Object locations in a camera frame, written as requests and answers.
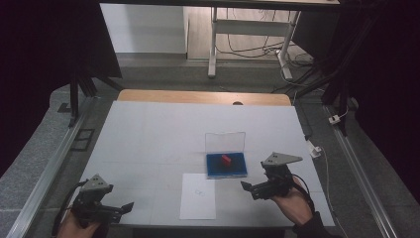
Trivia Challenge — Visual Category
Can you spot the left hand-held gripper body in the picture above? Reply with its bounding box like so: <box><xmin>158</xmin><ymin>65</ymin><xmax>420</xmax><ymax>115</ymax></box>
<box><xmin>69</xmin><ymin>174</ymin><xmax>124</xmax><ymax>230</ymax></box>

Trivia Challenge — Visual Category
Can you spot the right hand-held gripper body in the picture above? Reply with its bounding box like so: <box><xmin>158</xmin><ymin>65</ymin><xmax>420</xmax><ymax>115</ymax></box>
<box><xmin>259</xmin><ymin>152</ymin><xmax>304</xmax><ymax>199</ymax></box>

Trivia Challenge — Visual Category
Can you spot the blue ink pad clear case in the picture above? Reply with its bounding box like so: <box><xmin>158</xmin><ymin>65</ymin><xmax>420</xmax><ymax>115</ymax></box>
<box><xmin>204</xmin><ymin>131</ymin><xmax>249</xmax><ymax>180</ymax></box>

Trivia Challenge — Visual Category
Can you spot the person's right hand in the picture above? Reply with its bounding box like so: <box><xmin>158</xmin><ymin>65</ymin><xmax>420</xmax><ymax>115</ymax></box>
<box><xmin>270</xmin><ymin>176</ymin><xmax>314</xmax><ymax>227</ymax></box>

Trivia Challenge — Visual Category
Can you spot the person's left hand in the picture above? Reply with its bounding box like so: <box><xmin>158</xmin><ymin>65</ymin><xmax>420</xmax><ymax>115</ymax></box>
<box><xmin>54</xmin><ymin>210</ymin><xmax>102</xmax><ymax>238</ymax></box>

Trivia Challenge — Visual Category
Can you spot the white paper sheet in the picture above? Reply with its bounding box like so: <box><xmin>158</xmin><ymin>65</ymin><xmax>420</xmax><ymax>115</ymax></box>
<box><xmin>179</xmin><ymin>173</ymin><xmax>217</xmax><ymax>221</ymax></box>

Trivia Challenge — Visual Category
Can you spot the white table cover board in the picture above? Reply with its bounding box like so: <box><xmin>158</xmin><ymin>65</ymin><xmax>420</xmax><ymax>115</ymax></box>
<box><xmin>77</xmin><ymin>100</ymin><xmax>336</xmax><ymax>229</ymax></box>

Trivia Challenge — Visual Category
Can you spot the wooden table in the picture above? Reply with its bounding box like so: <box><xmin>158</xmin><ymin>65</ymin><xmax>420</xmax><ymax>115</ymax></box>
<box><xmin>117</xmin><ymin>88</ymin><xmax>292</xmax><ymax>107</ymax></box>

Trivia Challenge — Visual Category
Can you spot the black metal stand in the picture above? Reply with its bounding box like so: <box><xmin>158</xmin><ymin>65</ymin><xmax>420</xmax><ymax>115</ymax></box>
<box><xmin>57</xmin><ymin>65</ymin><xmax>124</xmax><ymax>129</ymax></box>
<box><xmin>290</xmin><ymin>62</ymin><xmax>356</xmax><ymax>137</ymax></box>

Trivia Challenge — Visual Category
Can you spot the black curtain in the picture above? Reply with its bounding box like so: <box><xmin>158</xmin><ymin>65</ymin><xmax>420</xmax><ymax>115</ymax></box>
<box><xmin>336</xmin><ymin>0</ymin><xmax>420</xmax><ymax>207</ymax></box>
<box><xmin>0</xmin><ymin>0</ymin><xmax>123</xmax><ymax>178</ymax></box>

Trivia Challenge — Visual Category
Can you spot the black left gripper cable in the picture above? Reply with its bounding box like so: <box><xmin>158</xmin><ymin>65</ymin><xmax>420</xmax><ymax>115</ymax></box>
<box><xmin>50</xmin><ymin>179</ymin><xmax>89</xmax><ymax>238</ymax></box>

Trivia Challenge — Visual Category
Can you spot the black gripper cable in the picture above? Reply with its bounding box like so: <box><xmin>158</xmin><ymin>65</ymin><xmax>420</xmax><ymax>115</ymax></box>
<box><xmin>50</xmin><ymin>179</ymin><xmax>89</xmax><ymax>238</ymax></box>
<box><xmin>291</xmin><ymin>173</ymin><xmax>317</xmax><ymax>214</ymax></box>

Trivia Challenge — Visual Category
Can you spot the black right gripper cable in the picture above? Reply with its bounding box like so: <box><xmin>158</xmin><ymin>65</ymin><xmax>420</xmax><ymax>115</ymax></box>
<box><xmin>291</xmin><ymin>173</ymin><xmax>317</xmax><ymax>214</ymax></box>

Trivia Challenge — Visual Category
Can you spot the white adapter with cable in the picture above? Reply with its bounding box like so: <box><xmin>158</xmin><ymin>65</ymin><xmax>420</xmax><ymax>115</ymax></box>
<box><xmin>307</xmin><ymin>140</ymin><xmax>332</xmax><ymax>202</ymax></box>

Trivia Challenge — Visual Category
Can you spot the aluminium rail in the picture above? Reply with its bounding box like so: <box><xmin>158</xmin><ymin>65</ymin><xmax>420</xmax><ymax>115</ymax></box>
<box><xmin>322</xmin><ymin>104</ymin><xmax>400</xmax><ymax>238</ymax></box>
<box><xmin>6</xmin><ymin>97</ymin><xmax>97</xmax><ymax>238</ymax></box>

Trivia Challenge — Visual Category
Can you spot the black floor bracket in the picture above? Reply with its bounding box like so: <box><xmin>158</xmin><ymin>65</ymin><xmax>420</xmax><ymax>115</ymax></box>
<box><xmin>70</xmin><ymin>128</ymin><xmax>96</xmax><ymax>153</ymax></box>

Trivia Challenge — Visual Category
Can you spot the white plug with cable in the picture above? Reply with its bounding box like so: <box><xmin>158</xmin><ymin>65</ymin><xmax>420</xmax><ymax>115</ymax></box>
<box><xmin>328</xmin><ymin>108</ymin><xmax>351</xmax><ymax>126</ymax></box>

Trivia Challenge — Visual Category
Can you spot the tangle of black floor cables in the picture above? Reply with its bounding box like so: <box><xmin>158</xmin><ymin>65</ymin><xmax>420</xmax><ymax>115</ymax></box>
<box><xmin>215</xmin><ymin>9</ymin><xmax>315</xmax><ymax>68</ymax></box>

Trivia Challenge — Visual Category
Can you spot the white desk frame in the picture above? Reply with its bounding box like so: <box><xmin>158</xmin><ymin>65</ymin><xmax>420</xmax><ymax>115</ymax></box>
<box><xmin>207</xmin><ymin>6</ymin><xmax>302</xmax><ymax>81</ymax></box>

